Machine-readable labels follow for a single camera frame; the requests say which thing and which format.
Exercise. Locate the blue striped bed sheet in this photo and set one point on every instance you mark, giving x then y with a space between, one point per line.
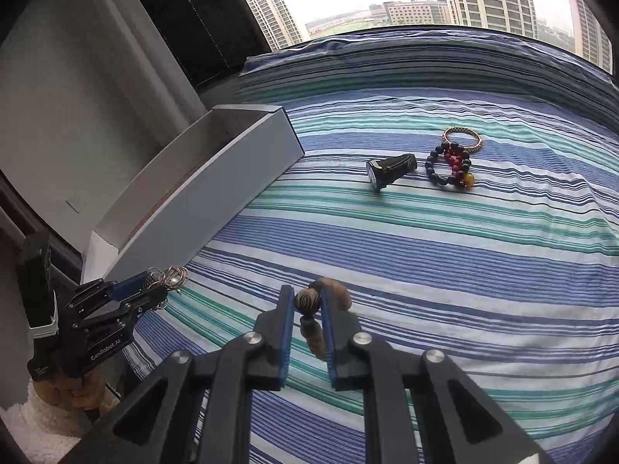
505 259

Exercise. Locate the white wall socket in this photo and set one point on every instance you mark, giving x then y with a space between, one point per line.
77 201

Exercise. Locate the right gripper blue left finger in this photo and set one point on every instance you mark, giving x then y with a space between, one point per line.
276 328

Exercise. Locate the gold braided bangle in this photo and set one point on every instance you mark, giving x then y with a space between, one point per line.
468 138

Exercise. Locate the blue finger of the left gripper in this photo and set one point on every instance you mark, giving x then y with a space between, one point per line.
145 300
127 288

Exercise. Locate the black blue-faced wristwatch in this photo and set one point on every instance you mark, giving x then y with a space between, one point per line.
383 172

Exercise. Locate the white fluffy sleeve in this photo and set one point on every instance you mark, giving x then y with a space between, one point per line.
46 426

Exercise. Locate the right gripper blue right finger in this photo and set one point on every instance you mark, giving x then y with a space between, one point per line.
346 362

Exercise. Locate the silver ring jewelry cluster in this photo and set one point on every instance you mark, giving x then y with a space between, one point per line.
160 282

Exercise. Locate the person's left hand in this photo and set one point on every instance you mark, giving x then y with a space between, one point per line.
88 394

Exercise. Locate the white cardboard box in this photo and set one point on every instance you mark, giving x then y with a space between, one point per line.
191 190

